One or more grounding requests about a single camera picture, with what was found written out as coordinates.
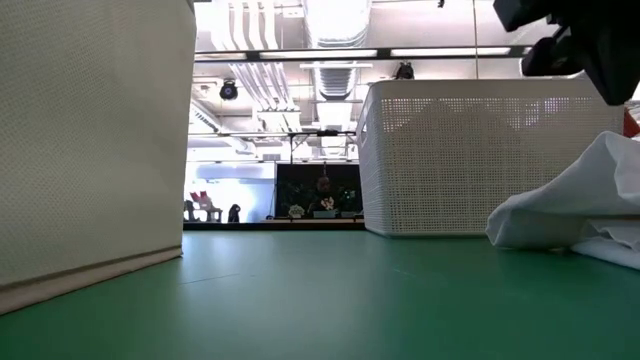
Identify red chair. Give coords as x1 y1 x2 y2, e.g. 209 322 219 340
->
183 189 224 223

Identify white perforated plastic basket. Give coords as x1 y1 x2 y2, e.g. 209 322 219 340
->
355 78 627 237

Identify red object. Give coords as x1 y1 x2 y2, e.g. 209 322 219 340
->
623 107 640 139

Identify white shirt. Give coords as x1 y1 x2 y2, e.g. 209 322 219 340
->
485 130 640 271

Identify white ceiling pipes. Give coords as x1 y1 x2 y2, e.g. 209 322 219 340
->
214 0 304 134

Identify person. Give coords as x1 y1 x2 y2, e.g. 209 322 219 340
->
305 175 351 214

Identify beige fabric storage bin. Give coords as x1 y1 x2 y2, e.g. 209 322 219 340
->
0 0 197 315

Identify black dome ceiling camera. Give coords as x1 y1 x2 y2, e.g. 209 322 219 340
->
218 79 240 102

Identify green table mat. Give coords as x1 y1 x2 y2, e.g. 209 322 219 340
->
0 229 640 360

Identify dark wall panel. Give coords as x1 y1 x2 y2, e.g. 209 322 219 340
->
274 163 363 220

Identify silver ventilation duct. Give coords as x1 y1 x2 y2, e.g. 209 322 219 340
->
302 0 374 101

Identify black table frame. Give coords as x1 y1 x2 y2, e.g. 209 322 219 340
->
182 218 366 231

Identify black overhead beam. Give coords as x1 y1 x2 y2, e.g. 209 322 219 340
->
193 44 531 62

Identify black horizontal rail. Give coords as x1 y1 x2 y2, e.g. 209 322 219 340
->
187 129 359 139

